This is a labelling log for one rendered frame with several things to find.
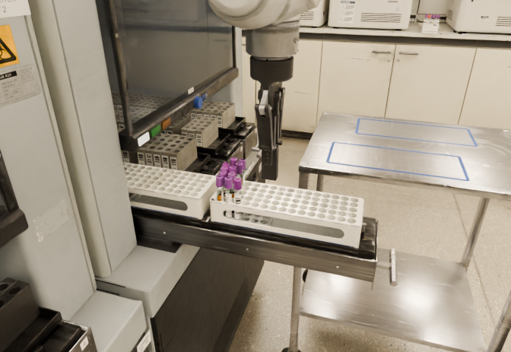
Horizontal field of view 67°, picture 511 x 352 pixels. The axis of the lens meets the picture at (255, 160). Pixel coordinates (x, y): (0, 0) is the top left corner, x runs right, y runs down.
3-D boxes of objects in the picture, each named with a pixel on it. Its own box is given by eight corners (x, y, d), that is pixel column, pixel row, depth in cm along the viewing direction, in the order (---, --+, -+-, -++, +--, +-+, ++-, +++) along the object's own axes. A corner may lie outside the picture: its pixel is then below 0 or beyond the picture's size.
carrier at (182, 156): (191, 156, 105) (189, 135, 102) (198, 156, 104) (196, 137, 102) (171, 176, 95) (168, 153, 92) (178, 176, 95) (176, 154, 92)
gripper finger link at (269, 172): (277, 146, 72) (277, 148, 72) (277, 179, 76) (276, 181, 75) (262, 144, 73) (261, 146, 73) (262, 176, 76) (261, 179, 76)
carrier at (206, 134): (212, 135, 118) (211, 117, 115) (218, 136, 118) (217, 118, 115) (196, 150, 108) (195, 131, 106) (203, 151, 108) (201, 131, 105)
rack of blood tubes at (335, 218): (210, 226, 79) (207, 201, 76) (226, 201, 88) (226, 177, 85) (357, 253, 71) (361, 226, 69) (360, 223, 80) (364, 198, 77)
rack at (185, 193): (81, 201, 87) (75, 178, 85) (108, 181, 96) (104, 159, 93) (201, 224, 80) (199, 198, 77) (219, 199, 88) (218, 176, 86)
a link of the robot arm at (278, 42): (304, 18, 66) (303, 53, 68) (254, 17, 68) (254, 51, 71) (293, 24, 58) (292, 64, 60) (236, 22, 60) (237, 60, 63)
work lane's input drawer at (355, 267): (68, 228, 90) (60, 195, 86) (106, 198, 102) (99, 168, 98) (396, 297, 71) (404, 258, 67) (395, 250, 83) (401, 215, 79)
